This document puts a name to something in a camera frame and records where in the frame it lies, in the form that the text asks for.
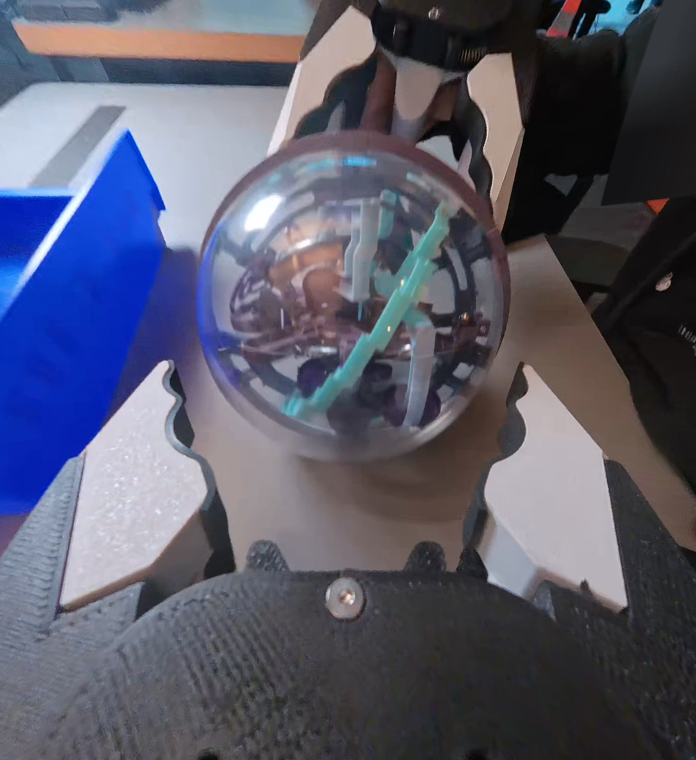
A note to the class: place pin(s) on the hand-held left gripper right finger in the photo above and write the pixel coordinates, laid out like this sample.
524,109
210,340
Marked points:
556,505

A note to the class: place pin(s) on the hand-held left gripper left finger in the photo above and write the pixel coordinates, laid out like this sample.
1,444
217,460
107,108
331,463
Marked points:
128,499

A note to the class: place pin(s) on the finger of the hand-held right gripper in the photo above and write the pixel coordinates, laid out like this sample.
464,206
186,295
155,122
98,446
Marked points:
500,125
324,59

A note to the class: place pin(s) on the clear plastic maze ball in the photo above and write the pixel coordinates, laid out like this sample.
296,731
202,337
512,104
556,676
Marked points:
354,297

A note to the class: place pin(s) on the person's right hand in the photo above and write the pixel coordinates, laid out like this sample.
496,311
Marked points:
382,105

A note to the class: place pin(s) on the long wooden table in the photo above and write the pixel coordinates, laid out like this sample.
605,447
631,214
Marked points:
158,45

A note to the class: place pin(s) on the blue plastic bin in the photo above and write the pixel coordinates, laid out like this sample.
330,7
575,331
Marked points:
51,344

